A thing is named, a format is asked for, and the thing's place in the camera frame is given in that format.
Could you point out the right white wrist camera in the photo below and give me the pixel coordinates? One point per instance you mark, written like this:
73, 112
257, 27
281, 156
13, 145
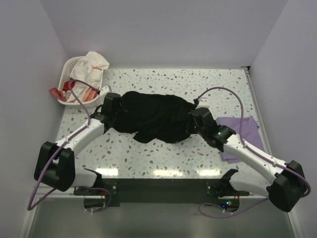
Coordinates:
201, 103

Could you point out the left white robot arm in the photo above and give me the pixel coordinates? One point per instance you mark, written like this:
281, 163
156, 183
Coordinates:
56, 161

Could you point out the black t shirt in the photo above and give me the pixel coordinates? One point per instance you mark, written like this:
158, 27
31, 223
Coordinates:
154, 116

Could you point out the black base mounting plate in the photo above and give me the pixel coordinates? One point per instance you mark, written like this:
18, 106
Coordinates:
113, 192

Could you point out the pink red garment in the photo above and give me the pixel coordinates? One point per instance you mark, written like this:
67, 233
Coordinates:
59, 93

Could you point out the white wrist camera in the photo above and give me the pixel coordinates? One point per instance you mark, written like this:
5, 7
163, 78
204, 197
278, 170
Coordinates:
105, 90
201, 103

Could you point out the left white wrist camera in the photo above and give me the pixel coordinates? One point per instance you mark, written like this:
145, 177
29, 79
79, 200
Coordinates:
105, 90

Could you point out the white laundry basket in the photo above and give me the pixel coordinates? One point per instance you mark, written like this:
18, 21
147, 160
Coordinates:
65, 76

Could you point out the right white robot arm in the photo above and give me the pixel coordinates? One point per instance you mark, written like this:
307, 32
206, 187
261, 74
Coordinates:
284, 183

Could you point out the white t shirt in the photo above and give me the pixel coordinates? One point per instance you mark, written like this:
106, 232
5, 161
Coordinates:
87, 74

